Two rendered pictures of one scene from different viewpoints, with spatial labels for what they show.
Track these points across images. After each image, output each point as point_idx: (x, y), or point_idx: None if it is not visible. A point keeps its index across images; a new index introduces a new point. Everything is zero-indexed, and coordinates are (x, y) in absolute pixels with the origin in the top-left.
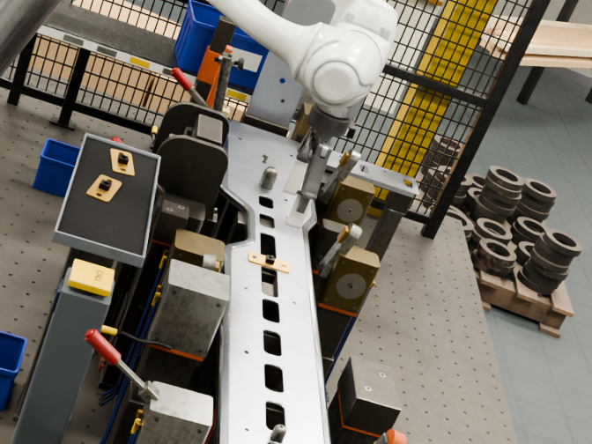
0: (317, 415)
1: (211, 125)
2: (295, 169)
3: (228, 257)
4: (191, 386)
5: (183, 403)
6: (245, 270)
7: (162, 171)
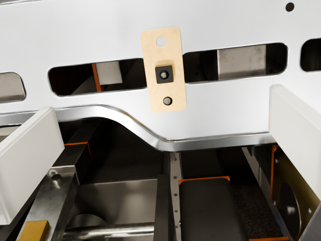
0: None
1: None
2: (25, 188)
3: (203, 143)
4: (187, 63)
5: None
6: (220, 111)
7: None
